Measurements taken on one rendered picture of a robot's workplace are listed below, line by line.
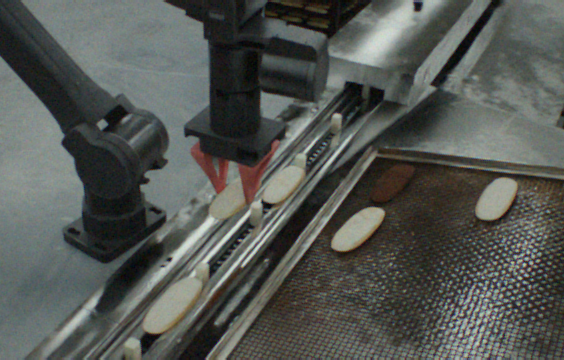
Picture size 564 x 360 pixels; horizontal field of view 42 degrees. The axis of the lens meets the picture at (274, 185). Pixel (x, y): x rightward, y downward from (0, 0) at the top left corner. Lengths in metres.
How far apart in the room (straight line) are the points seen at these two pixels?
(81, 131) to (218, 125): 0.17
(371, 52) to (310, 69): 0.56
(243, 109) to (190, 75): 0.63
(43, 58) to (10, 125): 0.40
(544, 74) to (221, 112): 0.90
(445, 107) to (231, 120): 0.64
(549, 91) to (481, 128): 0.23
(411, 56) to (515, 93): 0.26
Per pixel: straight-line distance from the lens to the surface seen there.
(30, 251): 1.02
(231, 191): 0.89
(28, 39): 0.93
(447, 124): 1.32
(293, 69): 0.76
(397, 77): 1.26
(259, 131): 0.83
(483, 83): 1.50
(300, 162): 1.09
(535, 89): 1.51
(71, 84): 0.92
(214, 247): 0.94
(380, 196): 0.96
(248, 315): 0.80
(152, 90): 1.37
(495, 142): 1.29
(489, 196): 0.95
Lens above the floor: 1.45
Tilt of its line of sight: 34 degrees down
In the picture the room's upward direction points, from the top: 3 degrees clockwise
